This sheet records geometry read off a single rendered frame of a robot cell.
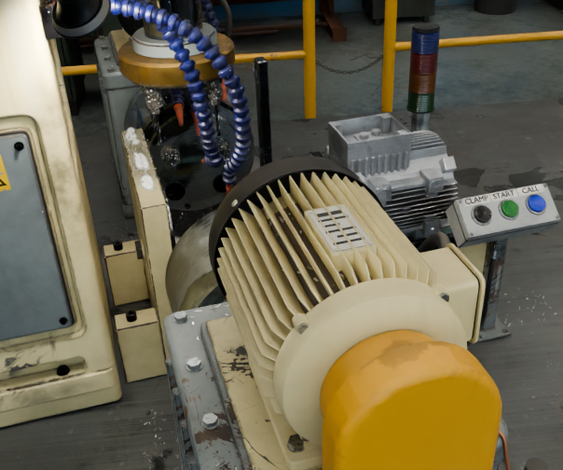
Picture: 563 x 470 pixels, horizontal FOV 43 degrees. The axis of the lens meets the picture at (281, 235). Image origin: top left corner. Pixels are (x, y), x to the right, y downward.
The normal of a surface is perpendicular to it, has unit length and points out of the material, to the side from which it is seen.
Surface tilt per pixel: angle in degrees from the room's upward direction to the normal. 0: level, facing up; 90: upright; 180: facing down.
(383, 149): 90
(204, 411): 0
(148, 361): 90
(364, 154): 90
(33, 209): 90
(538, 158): 0
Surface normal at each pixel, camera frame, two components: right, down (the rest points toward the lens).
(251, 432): -0.04, -0.85
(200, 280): -0.69, -0.49
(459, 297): 0.29, 0.50
